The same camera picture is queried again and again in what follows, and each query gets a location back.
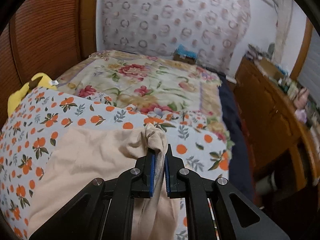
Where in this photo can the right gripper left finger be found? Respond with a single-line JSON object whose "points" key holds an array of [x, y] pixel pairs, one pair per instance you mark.
{"points": [[103, 209]]}

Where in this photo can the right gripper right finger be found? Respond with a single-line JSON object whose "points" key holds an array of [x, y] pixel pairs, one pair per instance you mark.
{"points": [[216, 209]]}

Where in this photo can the peach printed t-shirt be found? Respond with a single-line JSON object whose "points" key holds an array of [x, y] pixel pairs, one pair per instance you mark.
{"points": [[84, 154]]}

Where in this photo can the stack of folded clothes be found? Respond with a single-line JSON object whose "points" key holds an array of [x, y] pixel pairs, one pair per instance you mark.
{"points": [[254, 53]]}

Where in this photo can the dark blue blanket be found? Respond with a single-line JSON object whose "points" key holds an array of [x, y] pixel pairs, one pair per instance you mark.
{"points": [[239, 171]]}

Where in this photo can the orange-print white bedsheet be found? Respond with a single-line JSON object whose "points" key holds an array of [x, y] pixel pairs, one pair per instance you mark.
{"points": [[36, 128]]}

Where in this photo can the wooden sideboard cabinet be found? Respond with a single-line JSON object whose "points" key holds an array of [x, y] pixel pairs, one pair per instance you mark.
{"points": [[272, 126]]}

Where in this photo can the pink jug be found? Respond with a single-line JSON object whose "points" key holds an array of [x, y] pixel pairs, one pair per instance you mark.
{"points": [[301, 98]]}

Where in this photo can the yellow plush toy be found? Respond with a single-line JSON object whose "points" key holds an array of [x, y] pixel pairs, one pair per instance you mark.
{"points": [[38, 80]]}

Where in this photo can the floral quilt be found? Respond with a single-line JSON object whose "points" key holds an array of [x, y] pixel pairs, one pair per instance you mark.
{"points": [[166, 89]]}

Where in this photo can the cardboard box on cabinet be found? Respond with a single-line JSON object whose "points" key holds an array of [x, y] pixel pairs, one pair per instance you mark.
{"points": [[270, 69]]}

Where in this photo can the grey window blind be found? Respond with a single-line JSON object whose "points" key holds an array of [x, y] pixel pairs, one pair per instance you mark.
{"points": [[309, 75]]}

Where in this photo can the box with blue cloth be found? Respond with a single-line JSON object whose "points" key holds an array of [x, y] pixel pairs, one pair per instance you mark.
{"points": [[184, 55]]}

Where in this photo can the brown louvered wardrobe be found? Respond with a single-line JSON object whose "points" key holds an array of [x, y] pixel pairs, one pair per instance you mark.
{"points": [[48, 36]]}

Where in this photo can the circle-pattern sheer curtain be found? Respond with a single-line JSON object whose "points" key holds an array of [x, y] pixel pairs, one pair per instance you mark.
{"points": [[211, 29]]}

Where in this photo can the beige tied side curtain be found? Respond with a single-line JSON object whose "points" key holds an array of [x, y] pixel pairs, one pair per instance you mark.
{"points": [[285, 10]]}

